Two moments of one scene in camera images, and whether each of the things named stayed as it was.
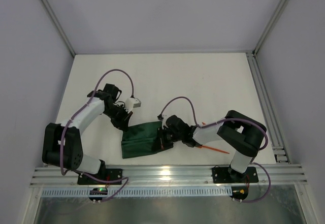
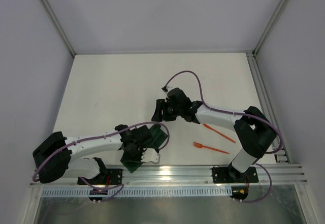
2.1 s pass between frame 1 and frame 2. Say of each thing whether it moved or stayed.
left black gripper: moved
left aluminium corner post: stayed
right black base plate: stayed
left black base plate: stayed
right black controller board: stayed
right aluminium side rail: stayed
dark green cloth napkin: moved
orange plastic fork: stayed
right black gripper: moved
